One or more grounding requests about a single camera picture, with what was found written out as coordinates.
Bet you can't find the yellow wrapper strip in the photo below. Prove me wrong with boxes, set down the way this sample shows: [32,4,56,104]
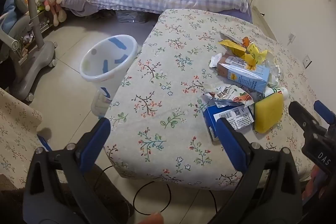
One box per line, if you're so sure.
[219,40,248,55]

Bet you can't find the grey wheeled chair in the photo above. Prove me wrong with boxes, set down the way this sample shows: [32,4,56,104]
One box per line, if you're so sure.
[0,0,58,102]

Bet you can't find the yellow sponge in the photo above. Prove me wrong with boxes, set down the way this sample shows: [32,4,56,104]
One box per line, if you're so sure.
[254,93,284,134]

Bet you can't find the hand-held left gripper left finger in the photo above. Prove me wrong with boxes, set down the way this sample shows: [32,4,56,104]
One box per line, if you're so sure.
[22,117,132,224]

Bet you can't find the black cable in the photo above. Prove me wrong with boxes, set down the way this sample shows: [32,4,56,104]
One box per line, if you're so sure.
[93,165,218,215]

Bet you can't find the white snack packet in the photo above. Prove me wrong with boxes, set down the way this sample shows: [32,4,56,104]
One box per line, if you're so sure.
[202,84,255,109]

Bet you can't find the silver wrapper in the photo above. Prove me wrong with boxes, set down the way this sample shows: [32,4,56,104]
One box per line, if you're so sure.
[219,32,244,45]

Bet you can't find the low toy shelf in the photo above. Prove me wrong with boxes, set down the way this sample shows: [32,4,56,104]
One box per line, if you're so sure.
[22,10,54,48]

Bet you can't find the white bottle green label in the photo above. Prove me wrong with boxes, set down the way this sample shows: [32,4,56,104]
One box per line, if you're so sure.
[262,86,289,100]

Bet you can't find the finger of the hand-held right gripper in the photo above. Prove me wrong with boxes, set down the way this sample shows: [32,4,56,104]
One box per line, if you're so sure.
[289,101,327,138]
[314,100,336,125]

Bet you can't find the floral cloth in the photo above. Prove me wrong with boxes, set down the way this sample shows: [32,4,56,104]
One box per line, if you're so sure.
[0,88,53,180]

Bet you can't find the grey storage box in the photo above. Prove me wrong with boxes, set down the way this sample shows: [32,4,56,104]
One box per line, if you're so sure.
[115,10,158,24]

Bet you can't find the floral mattress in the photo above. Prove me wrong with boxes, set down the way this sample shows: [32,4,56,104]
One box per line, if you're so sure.
[104,8,330,191]

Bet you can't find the white plastic waste bin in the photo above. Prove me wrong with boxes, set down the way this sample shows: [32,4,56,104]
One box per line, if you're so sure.
[79,34,139,119]

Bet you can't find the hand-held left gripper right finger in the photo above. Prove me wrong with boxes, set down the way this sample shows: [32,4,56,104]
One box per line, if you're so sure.
[215,117,303,224]

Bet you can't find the light blue milk carton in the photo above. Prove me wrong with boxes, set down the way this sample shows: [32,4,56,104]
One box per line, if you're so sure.
[217,53,271,92]

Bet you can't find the yellow white packet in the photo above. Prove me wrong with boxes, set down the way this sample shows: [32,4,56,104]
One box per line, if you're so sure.
[243,43,269,71]

